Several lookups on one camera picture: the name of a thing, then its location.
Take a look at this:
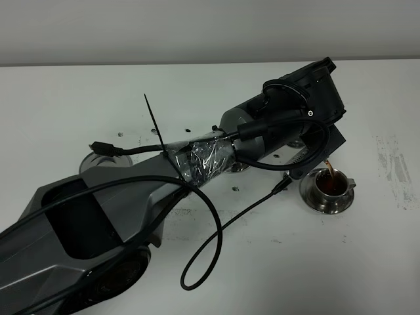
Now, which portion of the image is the steel teapot coaster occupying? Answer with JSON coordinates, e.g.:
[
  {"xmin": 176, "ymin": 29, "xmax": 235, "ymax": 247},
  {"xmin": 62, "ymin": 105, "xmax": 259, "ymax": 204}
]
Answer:
[{"xmin": 79, "ymin": 152, "xmax": 133, "ymax": 174}]

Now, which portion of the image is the steel saucer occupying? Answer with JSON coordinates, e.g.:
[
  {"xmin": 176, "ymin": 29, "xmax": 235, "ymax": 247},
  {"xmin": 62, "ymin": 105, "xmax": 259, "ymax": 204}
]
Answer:
[
  {"xmin": 225, "ymin": 162, "xmax": 249, "ymax": 173},
  {"xmin": 299, "ymin": 168, "xmax": 354, "ymax": 215}
]

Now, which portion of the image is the steel teacup far right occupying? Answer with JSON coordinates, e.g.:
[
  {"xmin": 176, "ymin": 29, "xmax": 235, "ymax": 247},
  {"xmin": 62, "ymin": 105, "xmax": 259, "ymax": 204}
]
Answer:
[{"xmin": 314, "ymin": 169, "xmax": 356, "ymax": 202}]

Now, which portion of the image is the black zip tie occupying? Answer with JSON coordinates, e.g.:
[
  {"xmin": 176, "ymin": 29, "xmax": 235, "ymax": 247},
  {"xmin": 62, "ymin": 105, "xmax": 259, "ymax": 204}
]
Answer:
[{"xmin": 144, "ymin": 94, "xmax": 191, "ymax": 199}]

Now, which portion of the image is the loose black plug cable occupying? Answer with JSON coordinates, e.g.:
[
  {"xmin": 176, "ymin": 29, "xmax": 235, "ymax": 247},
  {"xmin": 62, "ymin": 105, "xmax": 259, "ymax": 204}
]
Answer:
[{"xmin": 89, "ymin": 141, "xmax": 165, "ymax": 157}]

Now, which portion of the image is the stainless steel teapot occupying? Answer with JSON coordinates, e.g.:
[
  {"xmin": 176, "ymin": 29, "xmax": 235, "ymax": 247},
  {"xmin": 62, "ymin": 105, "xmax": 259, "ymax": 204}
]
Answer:
[{"xmin": 287, "ymin": 138, "xmax": 305, "ymax": 149}]

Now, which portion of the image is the steel saucer near centre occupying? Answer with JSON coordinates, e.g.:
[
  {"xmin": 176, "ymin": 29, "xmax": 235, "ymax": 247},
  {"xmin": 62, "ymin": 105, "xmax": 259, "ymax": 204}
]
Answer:
[{"xmin": 225, "ymin": 162, "xmax": 249, "ymax": 173}]

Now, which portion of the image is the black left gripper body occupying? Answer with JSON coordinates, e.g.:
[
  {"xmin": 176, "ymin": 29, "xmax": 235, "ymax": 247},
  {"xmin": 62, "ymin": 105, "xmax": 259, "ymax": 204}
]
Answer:
[{"xmin": 262, "ymin": 56, "xmax": 346, "ymax": 125}]

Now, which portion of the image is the steel saucer far right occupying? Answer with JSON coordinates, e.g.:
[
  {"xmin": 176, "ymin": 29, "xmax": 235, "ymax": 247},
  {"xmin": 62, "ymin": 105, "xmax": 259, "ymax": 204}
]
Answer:
[{"xmin": 299, "ymin": 168, "xmax": 354, "ymax": 215}]

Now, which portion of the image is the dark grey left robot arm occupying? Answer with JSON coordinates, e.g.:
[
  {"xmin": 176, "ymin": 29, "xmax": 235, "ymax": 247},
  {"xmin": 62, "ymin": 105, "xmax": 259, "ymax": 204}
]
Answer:
[{"xmin": 1, "ymin": 57, "xmax": 345, "ymax": 314}]

